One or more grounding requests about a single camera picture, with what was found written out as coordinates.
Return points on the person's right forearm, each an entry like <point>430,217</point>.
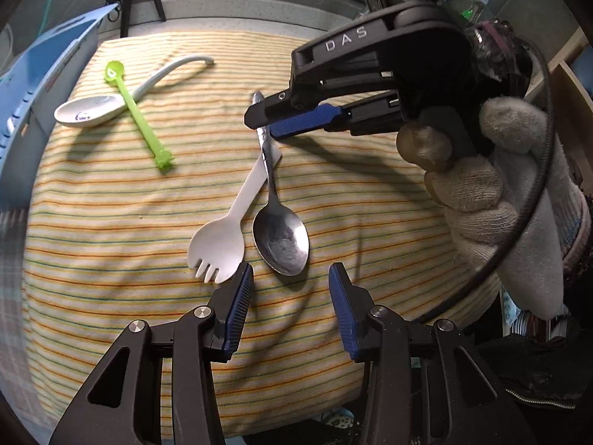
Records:
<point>579,236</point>

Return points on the grey checkered cloth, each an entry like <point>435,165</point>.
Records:
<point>11,287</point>

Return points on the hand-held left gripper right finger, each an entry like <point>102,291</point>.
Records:
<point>345,320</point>

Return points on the black bag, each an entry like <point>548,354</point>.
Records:
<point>542,371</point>

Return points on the blue plastic utensil container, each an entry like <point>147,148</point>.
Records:
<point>46,69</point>

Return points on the green plastic pick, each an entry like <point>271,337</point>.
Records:
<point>139,116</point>

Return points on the white plastic spork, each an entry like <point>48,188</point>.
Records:
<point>217,245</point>

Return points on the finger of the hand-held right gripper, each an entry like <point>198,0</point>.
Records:
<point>301,120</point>

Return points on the striped cloth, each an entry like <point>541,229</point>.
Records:
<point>139,218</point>

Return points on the wooden shelf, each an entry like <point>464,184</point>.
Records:
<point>572,102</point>

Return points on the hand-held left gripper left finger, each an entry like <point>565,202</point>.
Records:
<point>236,315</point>

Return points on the metal spoon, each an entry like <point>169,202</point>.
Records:
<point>282,241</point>

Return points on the white ceramic spoon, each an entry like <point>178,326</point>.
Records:
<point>83,111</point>

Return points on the person's right hand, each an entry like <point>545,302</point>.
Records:
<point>472,185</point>

